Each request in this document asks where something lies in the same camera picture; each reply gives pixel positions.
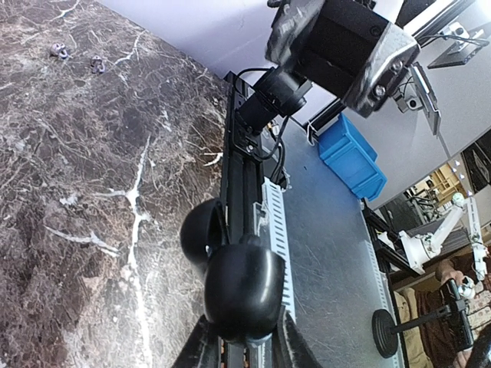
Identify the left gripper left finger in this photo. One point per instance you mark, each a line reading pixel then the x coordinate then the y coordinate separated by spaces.
pixel 201 350

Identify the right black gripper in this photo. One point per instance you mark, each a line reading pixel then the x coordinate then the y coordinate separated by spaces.
pixel 344 47

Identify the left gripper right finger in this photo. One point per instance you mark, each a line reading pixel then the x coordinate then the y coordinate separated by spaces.
pixel 290 347

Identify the black earbud charging case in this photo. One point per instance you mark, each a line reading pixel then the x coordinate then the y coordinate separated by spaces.
pixel 243 281

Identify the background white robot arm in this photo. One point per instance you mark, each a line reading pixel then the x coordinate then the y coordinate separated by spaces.
pixel 417 248

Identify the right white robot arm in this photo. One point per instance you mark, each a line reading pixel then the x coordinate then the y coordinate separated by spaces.
pixel 276 93

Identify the black round stand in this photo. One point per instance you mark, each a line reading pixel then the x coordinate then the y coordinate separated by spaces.
pixel 455 302

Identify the blue plastic bin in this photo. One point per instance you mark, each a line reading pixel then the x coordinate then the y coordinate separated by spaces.
pixel 349 155

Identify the purple earbud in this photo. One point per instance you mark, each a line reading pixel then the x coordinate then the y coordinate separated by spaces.
pixel 59 50
pixel 97 65

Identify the white slotted cable duct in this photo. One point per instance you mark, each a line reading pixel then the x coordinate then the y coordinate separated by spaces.
pixel 273 205

